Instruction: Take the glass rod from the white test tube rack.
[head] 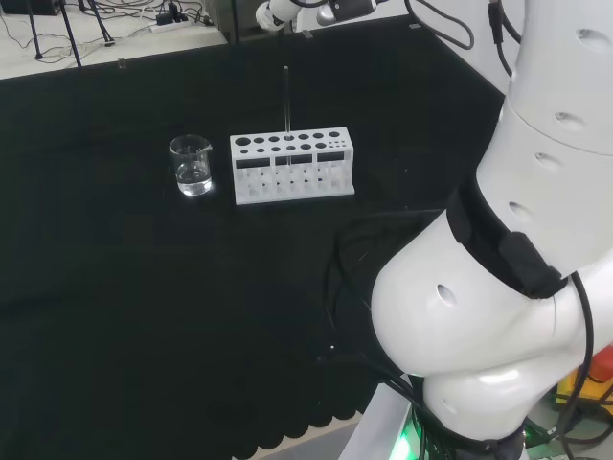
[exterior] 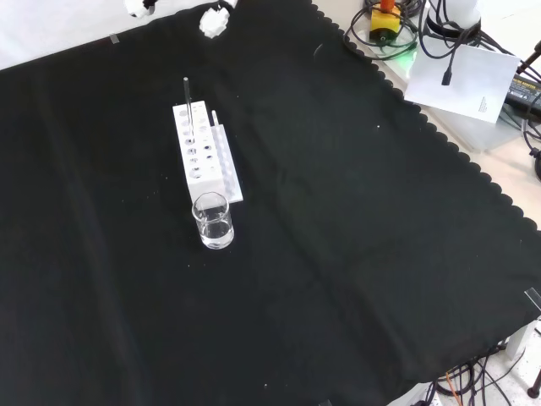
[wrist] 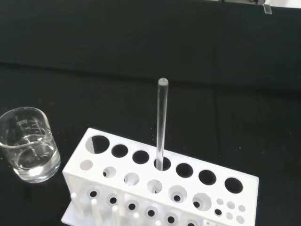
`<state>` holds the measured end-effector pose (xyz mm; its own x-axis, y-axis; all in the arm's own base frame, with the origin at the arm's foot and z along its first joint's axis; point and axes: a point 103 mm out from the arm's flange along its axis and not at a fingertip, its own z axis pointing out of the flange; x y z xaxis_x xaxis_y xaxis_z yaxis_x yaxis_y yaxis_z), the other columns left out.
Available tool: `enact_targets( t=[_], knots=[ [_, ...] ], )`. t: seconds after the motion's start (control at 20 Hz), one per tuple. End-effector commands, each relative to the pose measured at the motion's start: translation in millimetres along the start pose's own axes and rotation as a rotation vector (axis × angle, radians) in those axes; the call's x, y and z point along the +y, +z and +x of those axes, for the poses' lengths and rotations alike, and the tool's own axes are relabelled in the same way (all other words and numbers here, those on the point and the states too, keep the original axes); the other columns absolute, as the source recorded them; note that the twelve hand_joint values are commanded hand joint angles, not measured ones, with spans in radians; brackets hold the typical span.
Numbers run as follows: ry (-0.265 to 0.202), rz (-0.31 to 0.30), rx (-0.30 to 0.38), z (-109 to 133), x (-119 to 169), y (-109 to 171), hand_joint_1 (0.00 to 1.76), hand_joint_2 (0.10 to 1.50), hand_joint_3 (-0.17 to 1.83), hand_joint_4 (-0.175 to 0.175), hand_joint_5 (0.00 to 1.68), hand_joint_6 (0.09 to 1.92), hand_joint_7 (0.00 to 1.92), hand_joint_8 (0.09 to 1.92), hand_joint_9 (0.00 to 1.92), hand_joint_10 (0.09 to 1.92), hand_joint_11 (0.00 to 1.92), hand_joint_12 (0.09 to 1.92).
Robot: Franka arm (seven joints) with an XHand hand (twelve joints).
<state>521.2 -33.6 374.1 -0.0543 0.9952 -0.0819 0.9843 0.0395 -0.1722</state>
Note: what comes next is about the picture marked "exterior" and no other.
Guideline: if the black power adapter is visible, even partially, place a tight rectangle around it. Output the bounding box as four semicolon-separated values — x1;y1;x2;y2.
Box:
504;74;541;109

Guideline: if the black tripod pole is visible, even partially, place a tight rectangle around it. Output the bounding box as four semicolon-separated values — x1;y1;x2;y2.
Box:
518;38;541;81

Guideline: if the black bench cloth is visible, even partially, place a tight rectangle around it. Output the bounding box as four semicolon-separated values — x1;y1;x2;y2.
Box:
0;0;541;406

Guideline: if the white paper sheet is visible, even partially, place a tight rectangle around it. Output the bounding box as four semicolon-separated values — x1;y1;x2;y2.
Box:
404;44;522;124

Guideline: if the black floor cable bundle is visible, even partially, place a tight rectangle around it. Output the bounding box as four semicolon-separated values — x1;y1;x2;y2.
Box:
422;350;541;406

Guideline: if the white test tube rack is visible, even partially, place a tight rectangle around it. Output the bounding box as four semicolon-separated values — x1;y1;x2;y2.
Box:
172;100;246;205

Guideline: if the black cable with connector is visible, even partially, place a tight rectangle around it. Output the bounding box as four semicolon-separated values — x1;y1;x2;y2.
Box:
418;16;485;88

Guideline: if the translucent plastic board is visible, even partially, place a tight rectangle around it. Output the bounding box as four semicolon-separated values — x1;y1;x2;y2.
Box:
437;99;523;151

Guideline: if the black round stand foot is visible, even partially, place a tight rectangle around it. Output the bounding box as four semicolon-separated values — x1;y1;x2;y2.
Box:
528;146;541;184

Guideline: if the white bench leg bracket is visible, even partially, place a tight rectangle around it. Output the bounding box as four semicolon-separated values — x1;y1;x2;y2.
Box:
505;315;541;363

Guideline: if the black coiled cable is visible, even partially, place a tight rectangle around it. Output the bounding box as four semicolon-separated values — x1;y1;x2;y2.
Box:
342;0;424;56

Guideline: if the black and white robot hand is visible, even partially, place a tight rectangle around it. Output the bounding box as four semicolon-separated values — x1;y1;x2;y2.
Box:
123;0;238;40

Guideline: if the yellow stop button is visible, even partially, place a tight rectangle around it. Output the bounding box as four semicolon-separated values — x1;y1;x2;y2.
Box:
369;0;402;44

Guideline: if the glass beaker with water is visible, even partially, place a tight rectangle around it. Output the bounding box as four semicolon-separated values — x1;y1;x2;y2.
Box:
191;191;236;250

